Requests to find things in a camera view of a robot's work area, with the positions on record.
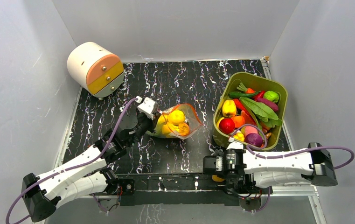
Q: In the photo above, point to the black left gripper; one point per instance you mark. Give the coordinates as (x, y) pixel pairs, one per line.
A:
(150, 121)

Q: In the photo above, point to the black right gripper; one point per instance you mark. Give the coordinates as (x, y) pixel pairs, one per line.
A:
(210, 165)

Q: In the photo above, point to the green toy cabbage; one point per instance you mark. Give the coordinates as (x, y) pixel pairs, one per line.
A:
(155, 133)

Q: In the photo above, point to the small yellow toy banana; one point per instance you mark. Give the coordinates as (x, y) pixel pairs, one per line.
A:
(215, 178)

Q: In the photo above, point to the yellow toy banana bunch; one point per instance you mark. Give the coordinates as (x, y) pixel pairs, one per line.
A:
(164, 128)

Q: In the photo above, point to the yellow toy lemon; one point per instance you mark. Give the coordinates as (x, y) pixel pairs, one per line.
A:
(176, 117)

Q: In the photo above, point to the clear zip bag orange zipper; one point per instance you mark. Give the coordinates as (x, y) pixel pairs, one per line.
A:
(191, 118)

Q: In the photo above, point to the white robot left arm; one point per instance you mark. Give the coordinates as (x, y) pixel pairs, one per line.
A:
(88, 173)

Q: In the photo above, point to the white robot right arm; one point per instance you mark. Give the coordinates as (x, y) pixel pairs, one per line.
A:
(265, 169)

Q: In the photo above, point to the dark purple toy onion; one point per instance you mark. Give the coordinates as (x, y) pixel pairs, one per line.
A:
(254, 139)

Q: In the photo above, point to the light pink toy peach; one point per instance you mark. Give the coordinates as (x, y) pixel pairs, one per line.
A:
(248, 130)

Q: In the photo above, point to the red toy apple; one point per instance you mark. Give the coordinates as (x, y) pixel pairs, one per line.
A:
(226, 126)

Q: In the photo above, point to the orange toy fruit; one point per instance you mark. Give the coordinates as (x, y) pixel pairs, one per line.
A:
(238, 121)

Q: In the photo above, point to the yellow toy bell pepper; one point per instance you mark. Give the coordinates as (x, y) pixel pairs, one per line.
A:
(229, 109)

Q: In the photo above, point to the long green toy leaf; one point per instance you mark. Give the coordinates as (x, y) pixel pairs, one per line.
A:
(262, 111)

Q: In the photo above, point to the green toy cucumber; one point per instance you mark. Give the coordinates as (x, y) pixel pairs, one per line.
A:
(237, 94)

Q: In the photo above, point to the round white mini drawer cabinet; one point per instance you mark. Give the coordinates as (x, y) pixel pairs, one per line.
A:
(96, 69)

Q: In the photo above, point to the purple toy sweet potato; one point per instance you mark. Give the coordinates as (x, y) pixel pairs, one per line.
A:
(268, 103)

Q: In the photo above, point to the red toy chili pepper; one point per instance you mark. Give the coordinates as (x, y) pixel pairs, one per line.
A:
(259, 95)

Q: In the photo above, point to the orange toy carrot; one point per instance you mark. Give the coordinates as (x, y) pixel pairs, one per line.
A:
(243, 88)

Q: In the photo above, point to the lime green toy fruit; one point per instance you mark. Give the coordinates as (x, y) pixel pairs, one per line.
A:
(271, 96)

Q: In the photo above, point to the olive green plastic bin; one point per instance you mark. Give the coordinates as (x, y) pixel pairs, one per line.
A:
(257, 83)

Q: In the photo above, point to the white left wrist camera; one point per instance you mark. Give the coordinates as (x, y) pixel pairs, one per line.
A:
(149, 107)

